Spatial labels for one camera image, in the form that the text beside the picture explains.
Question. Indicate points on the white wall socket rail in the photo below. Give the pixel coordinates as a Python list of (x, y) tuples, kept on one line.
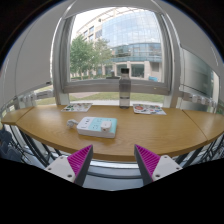
[(26, 99), (198, 99)]

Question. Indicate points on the white and mint power strip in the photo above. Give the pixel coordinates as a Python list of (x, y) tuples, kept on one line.
[(87, 128)]

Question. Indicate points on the dark chair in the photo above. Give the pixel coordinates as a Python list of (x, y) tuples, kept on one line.
[(7, 148)]

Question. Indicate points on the small colourful sticker sheet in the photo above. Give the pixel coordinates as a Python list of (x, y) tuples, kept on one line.
[(77, 107)]

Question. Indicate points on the clear bottle with black cap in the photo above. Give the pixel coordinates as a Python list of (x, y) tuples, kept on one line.
[(125, 90)]

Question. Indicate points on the large colourful sticker sheet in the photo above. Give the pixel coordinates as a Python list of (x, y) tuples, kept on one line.
[(149, 109)]

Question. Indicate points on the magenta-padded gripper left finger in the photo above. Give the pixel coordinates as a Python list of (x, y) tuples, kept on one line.
[(63, 168)]

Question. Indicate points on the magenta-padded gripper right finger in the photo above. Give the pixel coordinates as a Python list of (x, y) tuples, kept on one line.
[(163, 166)]

